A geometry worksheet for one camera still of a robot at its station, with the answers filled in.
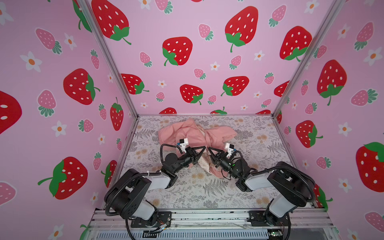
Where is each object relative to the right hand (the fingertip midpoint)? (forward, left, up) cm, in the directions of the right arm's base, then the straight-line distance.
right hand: (208, 149), depth 76 cm
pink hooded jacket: (+21, +15, -14) cm, 29 cm away
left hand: (-1, +1, +2) cm, 2 cm away
